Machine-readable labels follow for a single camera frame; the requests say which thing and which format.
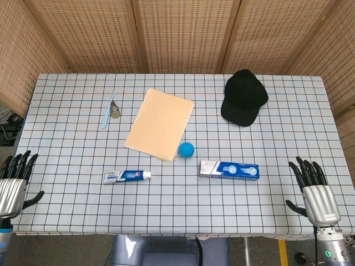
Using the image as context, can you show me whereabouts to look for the tan notebook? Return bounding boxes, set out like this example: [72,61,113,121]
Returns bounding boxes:
[124,88,195,163]

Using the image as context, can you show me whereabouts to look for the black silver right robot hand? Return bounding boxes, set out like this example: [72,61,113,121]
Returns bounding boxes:
[285,156,342,228]

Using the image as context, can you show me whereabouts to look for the blue checked tablecloth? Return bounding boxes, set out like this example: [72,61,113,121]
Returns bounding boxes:
[12,72,355,241]

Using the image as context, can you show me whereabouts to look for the black torso cable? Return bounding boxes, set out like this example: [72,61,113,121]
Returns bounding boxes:
[195,237,206,266]

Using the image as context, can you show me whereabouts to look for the black baseball cap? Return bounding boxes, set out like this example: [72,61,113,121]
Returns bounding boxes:
[220,69,269,127]

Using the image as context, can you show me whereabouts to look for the blue ball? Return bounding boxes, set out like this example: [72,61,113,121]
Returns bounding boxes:
[177,141,195,158]

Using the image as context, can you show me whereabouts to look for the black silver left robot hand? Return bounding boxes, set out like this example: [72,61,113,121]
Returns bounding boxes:
[0,150,45,221]

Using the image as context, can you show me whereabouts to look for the blue white toothpaste tube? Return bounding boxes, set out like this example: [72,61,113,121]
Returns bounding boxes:
[103,170,152,185]

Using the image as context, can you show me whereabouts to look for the grey-blue robot torso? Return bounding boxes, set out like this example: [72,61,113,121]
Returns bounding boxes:
[106,234,231,266]

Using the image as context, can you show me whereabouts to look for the blue toothpaste paper box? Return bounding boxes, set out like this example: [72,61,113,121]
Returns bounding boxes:
[198,160,260,181]

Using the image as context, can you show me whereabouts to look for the floor cables and devices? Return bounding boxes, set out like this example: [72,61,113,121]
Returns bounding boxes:
[0,107,25,146]

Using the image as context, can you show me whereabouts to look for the small grey foil-wrapped item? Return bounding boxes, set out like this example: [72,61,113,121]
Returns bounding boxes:
[108,101,121,119]

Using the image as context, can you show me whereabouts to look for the woven wooden folding screen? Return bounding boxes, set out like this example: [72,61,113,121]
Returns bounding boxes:
[0,0,355,120]

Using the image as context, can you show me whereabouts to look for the light blue toothbrush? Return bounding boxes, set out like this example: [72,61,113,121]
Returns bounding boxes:
[102,91,116,130]

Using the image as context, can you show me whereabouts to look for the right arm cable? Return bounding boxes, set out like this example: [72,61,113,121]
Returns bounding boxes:
[313,226,319,266]

